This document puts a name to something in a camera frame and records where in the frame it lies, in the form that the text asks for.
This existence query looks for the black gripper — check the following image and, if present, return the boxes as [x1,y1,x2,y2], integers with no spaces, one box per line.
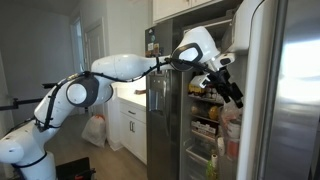
[213,66,244,109]

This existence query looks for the fridge door with shelf bins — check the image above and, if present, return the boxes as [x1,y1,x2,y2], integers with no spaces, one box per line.
[218,0,320,180]

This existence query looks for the clear plastic door bin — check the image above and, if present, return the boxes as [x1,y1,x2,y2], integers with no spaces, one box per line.
[219,113,243,163]

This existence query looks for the pink and white can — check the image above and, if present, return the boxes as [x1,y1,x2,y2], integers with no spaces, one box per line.
[225,120,242,162]

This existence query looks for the steel fridge door with dispenser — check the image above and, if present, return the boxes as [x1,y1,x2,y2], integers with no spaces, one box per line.
[144,19,183,180]

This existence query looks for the white room door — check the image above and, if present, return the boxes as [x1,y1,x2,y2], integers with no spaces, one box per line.
[83,18,111,116]

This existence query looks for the clear bag of red food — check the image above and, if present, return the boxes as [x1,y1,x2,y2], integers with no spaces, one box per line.
[220,99,244,126]

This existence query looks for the white yogurt cups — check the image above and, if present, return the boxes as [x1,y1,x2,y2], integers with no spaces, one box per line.
[204,87,224,103]

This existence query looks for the yellow melon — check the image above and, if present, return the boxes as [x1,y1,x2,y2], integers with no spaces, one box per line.
[208,105,220,122]

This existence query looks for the yellow beer pack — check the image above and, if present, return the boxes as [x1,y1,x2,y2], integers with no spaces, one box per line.
[187,83,206,96]

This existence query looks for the small round pale fruit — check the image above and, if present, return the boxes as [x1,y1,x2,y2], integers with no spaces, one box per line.
[190,104,201,115]

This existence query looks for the egg cartons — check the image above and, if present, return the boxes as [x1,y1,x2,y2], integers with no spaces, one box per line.
[190,119,218,137]

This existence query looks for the white capped plastic bottle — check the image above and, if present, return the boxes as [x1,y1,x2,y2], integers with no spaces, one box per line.
[217,136,226,157]

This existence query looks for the clear crisper drawer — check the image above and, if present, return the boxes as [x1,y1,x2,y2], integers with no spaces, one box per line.
[185,133,218,168]

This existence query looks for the refrigerator body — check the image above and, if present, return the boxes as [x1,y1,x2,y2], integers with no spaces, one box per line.
[172,0,254,180]

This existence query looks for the green glass bottle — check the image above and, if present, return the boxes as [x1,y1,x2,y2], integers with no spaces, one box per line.
[205,153,220,180]

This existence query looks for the white base cabinet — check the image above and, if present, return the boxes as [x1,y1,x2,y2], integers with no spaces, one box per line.
[114,87,148,166]

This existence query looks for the white upper cabinets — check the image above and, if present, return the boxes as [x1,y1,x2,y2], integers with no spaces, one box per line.
[152,0,244,24]

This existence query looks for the white trash bag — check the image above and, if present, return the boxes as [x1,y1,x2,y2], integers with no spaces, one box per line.
[81,114,108,148]

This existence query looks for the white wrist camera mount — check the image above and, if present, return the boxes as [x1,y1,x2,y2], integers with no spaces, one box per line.
[189,73,212,89]

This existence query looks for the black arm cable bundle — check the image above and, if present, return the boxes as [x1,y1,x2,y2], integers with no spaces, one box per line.
[34,56,231,133]

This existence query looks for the black stereo camera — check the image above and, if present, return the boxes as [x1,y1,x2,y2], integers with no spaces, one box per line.
[41,82,60,90]

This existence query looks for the black camera boom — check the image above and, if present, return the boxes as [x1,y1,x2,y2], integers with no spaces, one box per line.
[0,96,46,113]

